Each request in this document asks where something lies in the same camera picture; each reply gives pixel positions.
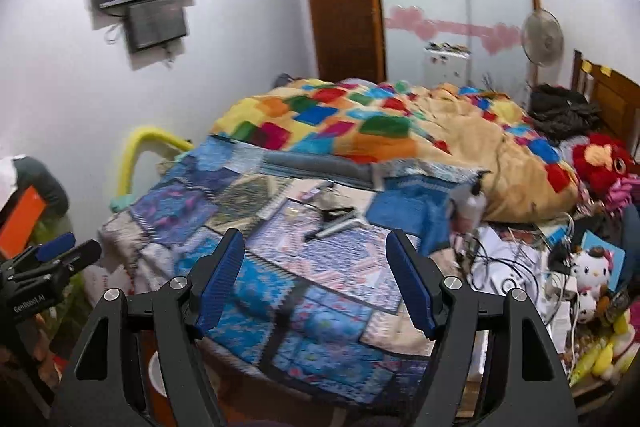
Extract small black wall monitor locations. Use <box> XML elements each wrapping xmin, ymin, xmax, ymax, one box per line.
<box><xmin>123</xmin><ymin>1</ymin><xmax>188</xmax><ymax>54</ymax></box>

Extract brown wooden headboard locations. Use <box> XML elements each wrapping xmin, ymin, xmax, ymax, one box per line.
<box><xmin>570</xmin><ymin>49</ymin><xmax>640</xmax><ymax>158</ymax></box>

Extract black jacket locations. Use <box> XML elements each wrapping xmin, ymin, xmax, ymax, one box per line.
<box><xmin>527</xmin><ymin>84</ymin><xmax>603</xmax><ymax>140</ymax></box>

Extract standing electric fan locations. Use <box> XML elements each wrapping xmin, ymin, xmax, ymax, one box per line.
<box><xmin>521</xmin><ymin>8</ymin><xmax>566</xmax><ymax>108</ymax></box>

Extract blue flat pad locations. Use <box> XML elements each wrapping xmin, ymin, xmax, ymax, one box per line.
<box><xmin>582</xmin><ymin>229</ymin><xmax>627</xmax><ymax>293</ymax></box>

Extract small white cabinet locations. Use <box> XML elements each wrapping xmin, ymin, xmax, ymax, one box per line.
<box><xmin>424</xmin><ymin>44</ymin><xmax>472</xmax><ymax>88</ymax></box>

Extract colourful patchwork blanket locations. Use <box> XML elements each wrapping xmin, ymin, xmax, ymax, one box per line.
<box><xmin>210</xmin><ymin>77</ymin><xmax>583</xmax><ymax>223</ymax></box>

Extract pink clothes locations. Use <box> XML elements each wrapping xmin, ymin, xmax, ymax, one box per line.
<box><xmin>606</xmin><ymin>176</ymin><xmax>640</xmax><ymax>210</ymax></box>

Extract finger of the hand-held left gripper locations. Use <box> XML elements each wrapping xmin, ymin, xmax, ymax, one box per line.
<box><xmin>10</xmin><ymin>232</ymin><xmax>77</xmax><ymax>270</ymax></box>
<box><xmin>35</xmin><ymin>239</ymin><xmax>103</xmax><ymax>285</ymax></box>

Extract dark grey cloth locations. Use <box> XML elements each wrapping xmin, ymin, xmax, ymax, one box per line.
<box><xmin>12</xmin><ymin>156</ymin><xmax>71</xmax><ymax>218</ymax></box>

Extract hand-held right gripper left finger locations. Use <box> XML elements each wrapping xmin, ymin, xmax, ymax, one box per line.
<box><xmin>50</xmin><ymin>227</ymin><xmax>247</xmax><ymax>427</ymax></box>

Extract red plush toy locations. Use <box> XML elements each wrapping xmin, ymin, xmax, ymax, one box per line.
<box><xmin>571</xmin><ymin>133</ymin><xmax>638</xmax><ymax>192</ymax></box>

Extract yellow foam tube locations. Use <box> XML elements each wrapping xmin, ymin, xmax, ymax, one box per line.
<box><xmin>116</xmin><ymin>127</ymin><xmax>196</xmax><ymax>200</ymax></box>

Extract orange cardboard box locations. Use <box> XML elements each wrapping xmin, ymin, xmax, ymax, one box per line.
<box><xmin>0</xmin><ymin>186</ymin><xmax>49</xmax><ymax>260</ymax></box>

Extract yellow plush toy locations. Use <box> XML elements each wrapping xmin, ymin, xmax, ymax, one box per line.
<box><xmin>570</xmin><ymin>307</ymin><xmax>638</xmax><ymax>383</ymax></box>

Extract blue patchwork bed sheet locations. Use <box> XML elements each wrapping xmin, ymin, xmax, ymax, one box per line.
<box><xmin>97</xmin><ymin>134</ymin><xmax>496</xmax><ymax>403</ymax></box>

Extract white round device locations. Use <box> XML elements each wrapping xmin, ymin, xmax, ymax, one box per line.
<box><xmin>480</xmin><ymin>257</ymin><xmax>531</xmax><ymax>303</ymax></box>

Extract white cat plush toy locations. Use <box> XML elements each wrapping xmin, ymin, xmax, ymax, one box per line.
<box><xmin>570</xmin><ymin>246</ymin><xmax>615</xmax><ymax>323</ymax></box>

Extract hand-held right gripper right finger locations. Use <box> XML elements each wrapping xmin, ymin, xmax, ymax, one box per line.
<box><xmin>385</xmin><ymin>228</ymin><xmax>581</xmax><ymax>427</ymax></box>

